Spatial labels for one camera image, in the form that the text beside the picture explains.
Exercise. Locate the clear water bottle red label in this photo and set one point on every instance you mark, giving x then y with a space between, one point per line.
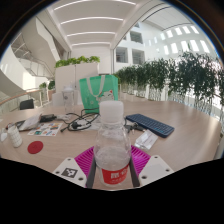
111 156

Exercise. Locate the dark blue keyboard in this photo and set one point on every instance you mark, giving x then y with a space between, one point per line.
150 125

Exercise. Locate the flat round red coaster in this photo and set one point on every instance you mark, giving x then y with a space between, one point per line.
35 147

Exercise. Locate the clear plastic packet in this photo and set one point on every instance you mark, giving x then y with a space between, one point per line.
146 140

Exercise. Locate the white mug gold grid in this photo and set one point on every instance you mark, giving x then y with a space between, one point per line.
15 136

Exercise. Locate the black power adapter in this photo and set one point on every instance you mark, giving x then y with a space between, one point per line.
47 117

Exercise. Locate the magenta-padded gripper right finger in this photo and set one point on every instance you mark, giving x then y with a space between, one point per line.
155 170

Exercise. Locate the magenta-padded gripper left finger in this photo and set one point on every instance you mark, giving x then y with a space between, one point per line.
68 171

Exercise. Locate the clear drinking tumbler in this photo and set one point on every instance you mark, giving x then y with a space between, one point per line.
68 100

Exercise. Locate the white cabinet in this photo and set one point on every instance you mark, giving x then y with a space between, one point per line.
76 76

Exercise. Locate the white chair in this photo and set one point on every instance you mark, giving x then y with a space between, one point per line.
56 98

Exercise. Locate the colourful sticker sheet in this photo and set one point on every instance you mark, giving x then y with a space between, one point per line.
45 129

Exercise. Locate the black chair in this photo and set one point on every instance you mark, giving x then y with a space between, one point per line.
26 104

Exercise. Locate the green tote bag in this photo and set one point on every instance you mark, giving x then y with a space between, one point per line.
90 96

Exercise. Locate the low green leafy plants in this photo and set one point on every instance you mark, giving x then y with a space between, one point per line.
76 61

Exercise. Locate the row of green hedge plants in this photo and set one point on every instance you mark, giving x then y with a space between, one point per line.
186 73

